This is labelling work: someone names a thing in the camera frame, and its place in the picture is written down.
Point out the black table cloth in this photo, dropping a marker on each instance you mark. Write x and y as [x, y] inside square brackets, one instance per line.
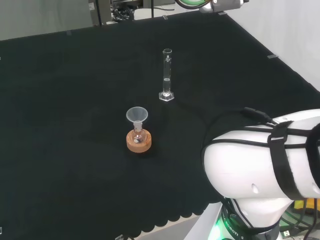
[75, 100]

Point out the thin black stand pole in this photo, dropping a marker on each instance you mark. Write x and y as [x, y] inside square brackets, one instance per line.
[151, 8]

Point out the clear plastic funnel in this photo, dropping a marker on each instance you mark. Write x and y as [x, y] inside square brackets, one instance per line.
[137, 115]

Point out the small round-bottom glass flask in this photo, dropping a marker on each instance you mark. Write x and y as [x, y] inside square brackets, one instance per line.
[138, 135]

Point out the yellow emergency stop button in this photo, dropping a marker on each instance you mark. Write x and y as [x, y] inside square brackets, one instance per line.
[298, 203]

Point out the grey backdrop panel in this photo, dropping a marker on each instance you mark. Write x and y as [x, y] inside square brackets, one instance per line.
[37, 15]

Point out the clear glass graduated cylinder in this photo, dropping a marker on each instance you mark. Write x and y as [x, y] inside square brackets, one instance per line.
[166, 86]

